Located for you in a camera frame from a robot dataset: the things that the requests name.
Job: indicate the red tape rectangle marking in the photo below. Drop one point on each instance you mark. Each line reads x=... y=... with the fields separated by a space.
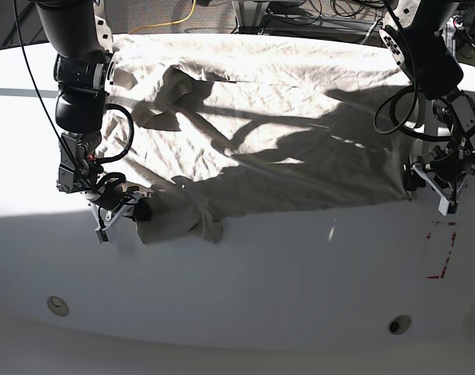
x=440 y=243

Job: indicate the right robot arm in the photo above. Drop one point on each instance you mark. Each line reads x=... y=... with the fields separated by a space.
x=83 y=71

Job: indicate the right round table grommet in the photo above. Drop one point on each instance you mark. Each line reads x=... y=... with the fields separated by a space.
x=400 y=324

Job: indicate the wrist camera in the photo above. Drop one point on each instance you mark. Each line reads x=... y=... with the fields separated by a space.
x=448 y=207
x=102 y=236

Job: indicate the left round table grommet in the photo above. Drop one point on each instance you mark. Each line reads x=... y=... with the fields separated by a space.
x=57 y=306

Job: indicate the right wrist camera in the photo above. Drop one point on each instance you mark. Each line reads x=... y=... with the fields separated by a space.
x=102 y=236

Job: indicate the round table grommet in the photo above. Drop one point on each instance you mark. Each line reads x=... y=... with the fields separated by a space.
x=400 y=324
x=57 y=306

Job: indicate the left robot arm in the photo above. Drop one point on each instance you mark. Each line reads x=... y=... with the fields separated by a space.
x=411 y=31

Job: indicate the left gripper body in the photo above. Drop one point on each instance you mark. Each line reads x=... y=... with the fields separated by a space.
x=451 y=168

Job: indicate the beige t-shirt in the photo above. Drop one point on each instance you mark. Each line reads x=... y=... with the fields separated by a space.
x=232 y=125

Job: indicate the aluminium frame with cables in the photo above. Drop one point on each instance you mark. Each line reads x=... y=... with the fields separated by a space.
x=342 y=20

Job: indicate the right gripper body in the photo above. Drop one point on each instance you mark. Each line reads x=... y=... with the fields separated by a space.
x=111 y=197

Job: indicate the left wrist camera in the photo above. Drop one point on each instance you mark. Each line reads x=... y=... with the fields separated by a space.
x=448 y=207

